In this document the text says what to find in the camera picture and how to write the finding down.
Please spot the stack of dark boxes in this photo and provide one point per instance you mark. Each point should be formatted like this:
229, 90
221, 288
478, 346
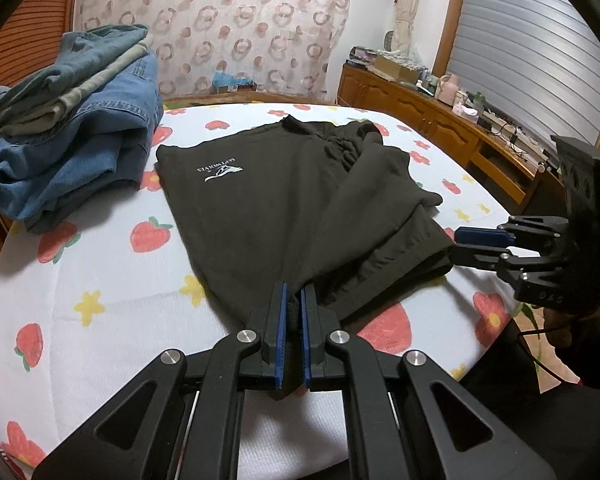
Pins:
364, 55

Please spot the grey folded pants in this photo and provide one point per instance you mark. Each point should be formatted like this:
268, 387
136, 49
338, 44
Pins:
35, 122

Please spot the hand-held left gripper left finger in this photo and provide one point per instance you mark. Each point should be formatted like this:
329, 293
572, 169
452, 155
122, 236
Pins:
280, 335

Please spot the black pants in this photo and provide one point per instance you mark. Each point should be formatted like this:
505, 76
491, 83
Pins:
260, 210

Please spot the blue denim jeans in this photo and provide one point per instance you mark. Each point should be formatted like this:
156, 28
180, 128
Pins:
80, 160

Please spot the pink jug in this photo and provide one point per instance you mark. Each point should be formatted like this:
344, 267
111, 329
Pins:
448, 86

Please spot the faded teal denim jeans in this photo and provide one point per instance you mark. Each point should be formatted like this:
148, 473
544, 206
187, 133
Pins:
80, 55

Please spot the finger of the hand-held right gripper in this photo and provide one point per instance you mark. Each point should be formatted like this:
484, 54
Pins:
480, 258
480, 236

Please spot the circle print curtain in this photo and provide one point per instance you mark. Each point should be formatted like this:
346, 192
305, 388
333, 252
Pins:
205, 20

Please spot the person's right hand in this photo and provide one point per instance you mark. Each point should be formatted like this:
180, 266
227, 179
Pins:
570, 330

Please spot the person's dark clothing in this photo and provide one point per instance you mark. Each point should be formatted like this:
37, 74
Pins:
505, 410

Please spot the strawberry print bed sheet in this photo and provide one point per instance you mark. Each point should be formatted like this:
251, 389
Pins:
105, 260

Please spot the grey window blind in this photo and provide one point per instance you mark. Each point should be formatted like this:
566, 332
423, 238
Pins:
520, 35

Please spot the wooden louvered wardrobe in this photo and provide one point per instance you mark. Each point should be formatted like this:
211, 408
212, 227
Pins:
30, 25

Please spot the cream lace curtain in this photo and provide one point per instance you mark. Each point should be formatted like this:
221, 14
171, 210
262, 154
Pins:
415, 5

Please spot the floral blanket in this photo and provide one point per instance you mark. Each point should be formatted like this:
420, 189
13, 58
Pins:
530, 322

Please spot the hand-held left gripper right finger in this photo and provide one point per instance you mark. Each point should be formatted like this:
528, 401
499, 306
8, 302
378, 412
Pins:
306, 340

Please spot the flat cardboard box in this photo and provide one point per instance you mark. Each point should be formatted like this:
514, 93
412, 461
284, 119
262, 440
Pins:
395, 70

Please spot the blue plastic bag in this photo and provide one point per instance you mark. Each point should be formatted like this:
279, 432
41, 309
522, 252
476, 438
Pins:
230, 80

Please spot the wooden cabinet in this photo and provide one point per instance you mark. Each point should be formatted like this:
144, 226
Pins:
405, 105

